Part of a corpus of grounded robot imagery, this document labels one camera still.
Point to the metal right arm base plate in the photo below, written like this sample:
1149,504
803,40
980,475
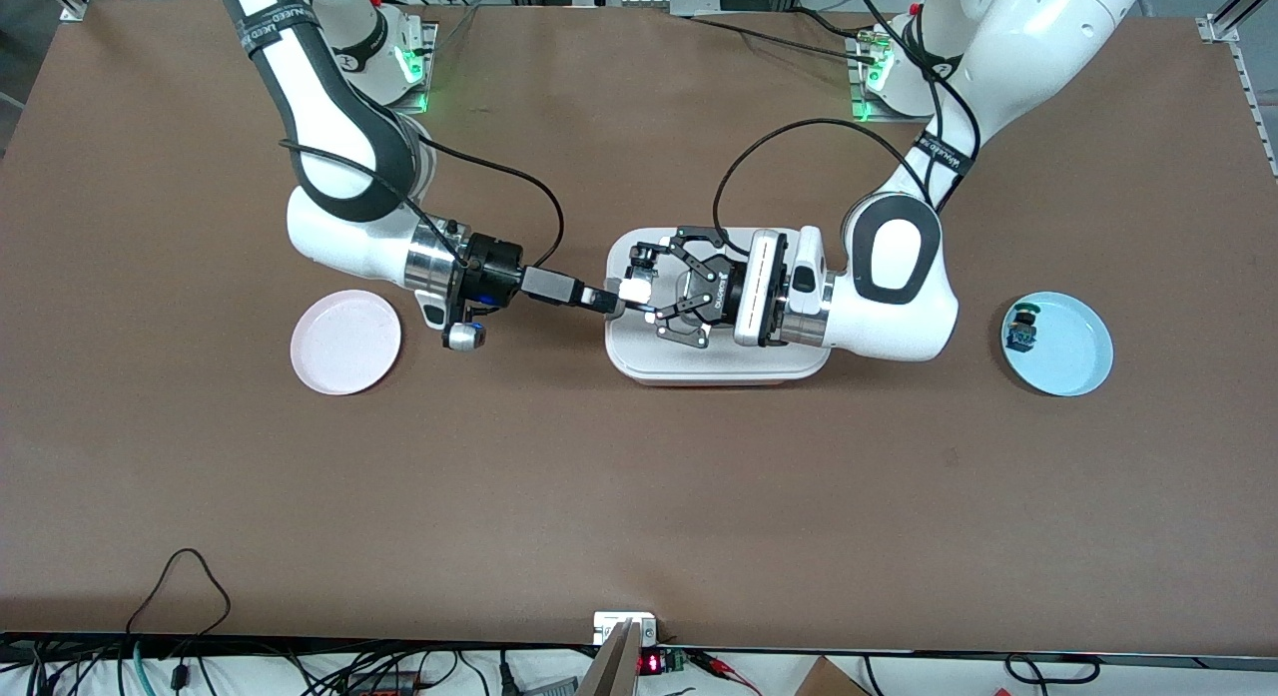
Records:
424,102

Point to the red test leads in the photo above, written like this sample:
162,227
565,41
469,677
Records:
724,668

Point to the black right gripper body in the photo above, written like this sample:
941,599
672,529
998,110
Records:
493,268

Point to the wooden beam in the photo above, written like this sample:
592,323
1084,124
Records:
611,671

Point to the brown cardboard box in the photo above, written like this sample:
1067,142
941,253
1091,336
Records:
829,681

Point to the small white box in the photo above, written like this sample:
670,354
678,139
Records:
609,621

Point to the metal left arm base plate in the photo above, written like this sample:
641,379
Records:
864,112

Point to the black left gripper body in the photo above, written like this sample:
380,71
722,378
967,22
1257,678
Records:
723,295

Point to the red LED display board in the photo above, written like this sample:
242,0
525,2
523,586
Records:
651,663

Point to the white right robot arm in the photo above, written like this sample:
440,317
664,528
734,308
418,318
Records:
339,247

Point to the light blue round plate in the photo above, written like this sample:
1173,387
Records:
1073,347

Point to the pink round plate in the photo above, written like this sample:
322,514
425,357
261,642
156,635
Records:
344,342

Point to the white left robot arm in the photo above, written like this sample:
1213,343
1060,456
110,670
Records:
899,317

